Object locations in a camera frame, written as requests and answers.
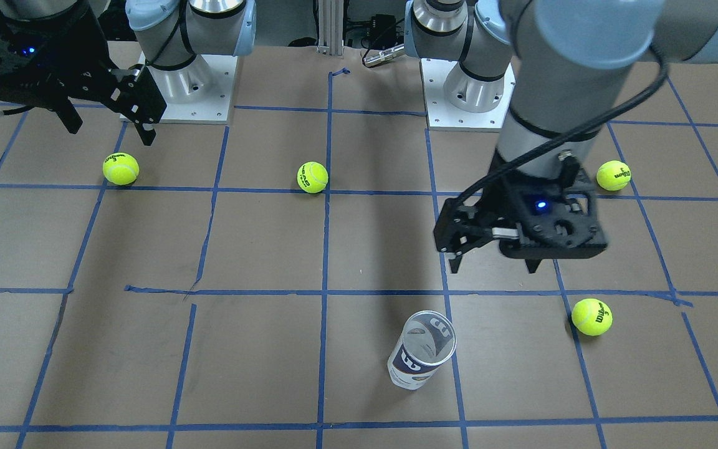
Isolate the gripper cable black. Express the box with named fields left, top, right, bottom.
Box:
left=443, top=45, right=669, bottom=211

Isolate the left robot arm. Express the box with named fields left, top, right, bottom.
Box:
left=404, top=1, right=718, bottom=273

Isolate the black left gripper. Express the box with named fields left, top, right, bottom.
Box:
left=433, top=151, right=608, bottom=274

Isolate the Head tennis ball centre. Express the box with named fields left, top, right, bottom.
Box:
left=296, top=162, right=330, bottom=194

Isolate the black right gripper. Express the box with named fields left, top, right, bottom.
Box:
left=0, top=12, right=167, bottom=146

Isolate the tennis ball far corner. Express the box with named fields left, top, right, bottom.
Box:
left=595, top=161, right=632, bottom=191

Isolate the clear tennis ball can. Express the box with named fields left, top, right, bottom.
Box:
left=386, top=310, right=457, bottom=390

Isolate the tennis ball near right gripper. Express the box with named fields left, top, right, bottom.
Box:
left=570, top=298, right=613, bottom=337

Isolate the aluminium frame post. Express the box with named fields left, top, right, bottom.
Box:
left=314, top=0, right=347, bottom=59

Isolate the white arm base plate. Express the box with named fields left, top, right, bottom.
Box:
left=421, top=59, right=516, bottom=133
left=149, top=54, right=241, bottom=125

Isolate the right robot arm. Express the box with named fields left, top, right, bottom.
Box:
left=0, top=1, right=256, bottom=146

